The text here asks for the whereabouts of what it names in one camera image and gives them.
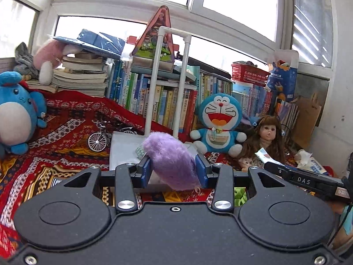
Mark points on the miniature metal bicycle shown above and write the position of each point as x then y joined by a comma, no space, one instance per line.
98,140

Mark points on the blue robot cat plush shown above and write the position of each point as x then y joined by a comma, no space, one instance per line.
217,121

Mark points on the crumpled white tissue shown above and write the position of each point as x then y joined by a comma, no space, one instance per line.
302,157

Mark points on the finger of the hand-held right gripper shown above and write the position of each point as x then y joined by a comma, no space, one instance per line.
277,169

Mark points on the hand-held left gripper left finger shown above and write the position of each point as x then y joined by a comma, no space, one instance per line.
146,171

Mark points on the grey plush toy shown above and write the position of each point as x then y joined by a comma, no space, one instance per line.
24,60

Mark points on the white pipe frame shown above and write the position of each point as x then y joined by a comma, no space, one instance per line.
154,82

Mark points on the brown-haired doll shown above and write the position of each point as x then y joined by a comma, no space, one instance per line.
266,135

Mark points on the long black case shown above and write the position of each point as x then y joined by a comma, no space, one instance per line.
212,67

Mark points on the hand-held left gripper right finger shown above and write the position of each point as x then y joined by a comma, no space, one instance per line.
202,174

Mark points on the brown cardboard sheet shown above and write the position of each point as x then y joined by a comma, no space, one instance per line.
306,121

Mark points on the white textured cloth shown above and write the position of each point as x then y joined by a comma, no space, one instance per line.
140,151

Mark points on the colourful triangular box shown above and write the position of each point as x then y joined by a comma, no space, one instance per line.
150,44

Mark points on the purple fuzzy plush pouch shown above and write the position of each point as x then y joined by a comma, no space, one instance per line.
168,160

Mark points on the blue flat folder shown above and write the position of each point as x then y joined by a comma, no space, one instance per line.
93,42

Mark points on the red plastic basket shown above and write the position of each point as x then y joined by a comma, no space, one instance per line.
248,74

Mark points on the white window frame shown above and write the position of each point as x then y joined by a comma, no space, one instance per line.
193,8

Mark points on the stack of lying books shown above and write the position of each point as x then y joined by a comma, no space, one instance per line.
80,80

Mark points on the blue round plush toy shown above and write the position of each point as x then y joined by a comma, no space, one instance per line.
16,116

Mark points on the green cloth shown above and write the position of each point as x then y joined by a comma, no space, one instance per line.
240,196

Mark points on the short row of upright books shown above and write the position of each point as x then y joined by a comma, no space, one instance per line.
253,99

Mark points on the red patterned blanket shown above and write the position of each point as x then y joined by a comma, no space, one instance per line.
66,116

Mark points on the long row of upright books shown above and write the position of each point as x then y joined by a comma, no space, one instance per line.
132,93

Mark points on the blue printed package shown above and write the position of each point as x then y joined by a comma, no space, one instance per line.
281,80

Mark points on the pink plush toy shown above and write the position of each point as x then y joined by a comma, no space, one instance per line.
48,55

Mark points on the white tissue packet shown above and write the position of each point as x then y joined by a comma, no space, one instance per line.
266,157

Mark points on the white shallow cardboard box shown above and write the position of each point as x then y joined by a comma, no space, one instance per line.
124,149

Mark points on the white and blue wipes pack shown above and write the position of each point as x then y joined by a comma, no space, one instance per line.
318,167

